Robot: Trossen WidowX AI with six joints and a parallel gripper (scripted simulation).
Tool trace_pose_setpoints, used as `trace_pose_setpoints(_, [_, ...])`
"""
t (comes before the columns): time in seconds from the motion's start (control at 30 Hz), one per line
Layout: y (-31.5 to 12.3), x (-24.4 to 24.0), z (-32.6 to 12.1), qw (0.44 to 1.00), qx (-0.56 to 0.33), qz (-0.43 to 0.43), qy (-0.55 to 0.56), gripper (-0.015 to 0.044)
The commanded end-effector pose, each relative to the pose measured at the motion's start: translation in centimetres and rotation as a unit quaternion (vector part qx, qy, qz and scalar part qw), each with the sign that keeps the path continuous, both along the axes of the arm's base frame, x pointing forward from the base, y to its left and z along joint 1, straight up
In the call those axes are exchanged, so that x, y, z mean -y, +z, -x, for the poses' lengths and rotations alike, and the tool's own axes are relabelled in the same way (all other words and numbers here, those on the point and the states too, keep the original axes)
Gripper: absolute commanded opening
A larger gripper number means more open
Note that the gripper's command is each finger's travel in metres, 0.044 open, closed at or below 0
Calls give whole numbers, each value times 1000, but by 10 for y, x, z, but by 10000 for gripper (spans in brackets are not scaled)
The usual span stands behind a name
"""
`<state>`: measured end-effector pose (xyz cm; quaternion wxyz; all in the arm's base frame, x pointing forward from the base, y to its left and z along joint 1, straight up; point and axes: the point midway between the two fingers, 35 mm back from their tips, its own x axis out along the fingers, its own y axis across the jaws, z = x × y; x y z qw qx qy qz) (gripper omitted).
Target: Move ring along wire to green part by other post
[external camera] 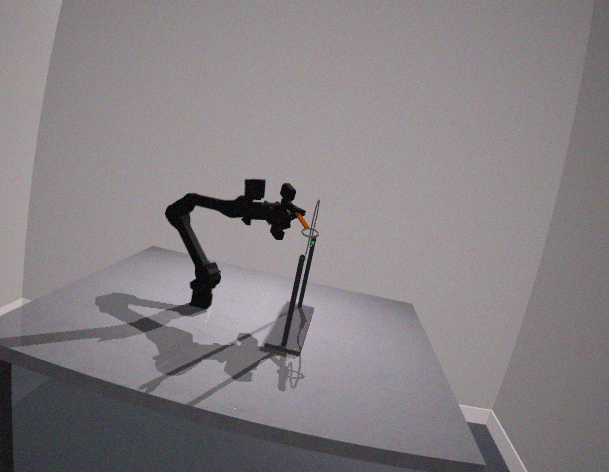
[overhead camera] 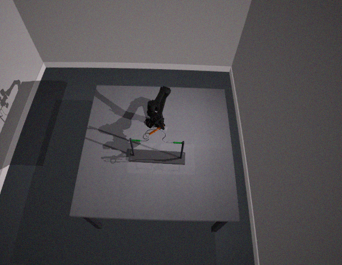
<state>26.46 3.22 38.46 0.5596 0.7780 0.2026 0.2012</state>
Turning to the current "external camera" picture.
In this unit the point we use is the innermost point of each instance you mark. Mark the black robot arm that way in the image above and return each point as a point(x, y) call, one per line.
point(207, 274)

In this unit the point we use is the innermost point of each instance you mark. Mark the orange handle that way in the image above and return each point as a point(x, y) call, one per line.
point(305, 225)

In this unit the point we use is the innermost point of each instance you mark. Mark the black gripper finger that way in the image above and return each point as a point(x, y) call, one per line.
point(296, 209)
point(293, 215)

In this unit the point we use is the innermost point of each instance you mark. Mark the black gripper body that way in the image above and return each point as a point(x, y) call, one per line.
point(288, 193)

